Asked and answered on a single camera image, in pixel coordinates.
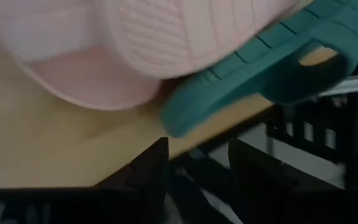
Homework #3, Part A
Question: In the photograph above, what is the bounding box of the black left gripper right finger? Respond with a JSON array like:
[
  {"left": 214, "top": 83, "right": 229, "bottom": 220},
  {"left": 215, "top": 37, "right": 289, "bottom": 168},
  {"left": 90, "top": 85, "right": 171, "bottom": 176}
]
[{"left": 227, "top": 138, "right": 301, "bottom": 194}]

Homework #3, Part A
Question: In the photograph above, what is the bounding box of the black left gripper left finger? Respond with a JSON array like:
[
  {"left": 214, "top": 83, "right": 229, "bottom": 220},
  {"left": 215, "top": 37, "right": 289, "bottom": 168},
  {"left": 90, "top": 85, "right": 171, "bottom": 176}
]
[{"left": 94, "top": 137, "right": 170, "bottom": 194}]

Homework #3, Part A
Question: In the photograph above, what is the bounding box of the teal rubber slide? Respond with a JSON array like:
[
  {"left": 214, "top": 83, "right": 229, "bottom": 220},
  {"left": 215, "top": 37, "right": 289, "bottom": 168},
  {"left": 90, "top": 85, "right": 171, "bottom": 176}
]
[{"left": 160, "top": 0, "right": 358, "bottom": 139}]

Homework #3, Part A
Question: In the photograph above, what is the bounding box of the pink rubber slide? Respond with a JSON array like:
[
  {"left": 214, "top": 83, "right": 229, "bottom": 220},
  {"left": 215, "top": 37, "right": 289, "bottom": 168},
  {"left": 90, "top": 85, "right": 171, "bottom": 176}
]
[
  {"left": 0, "top": 0, "right": 161, "bottom": 111},
  {"left": 94, "top": 0, "right": 310, "bottom": 80}
]

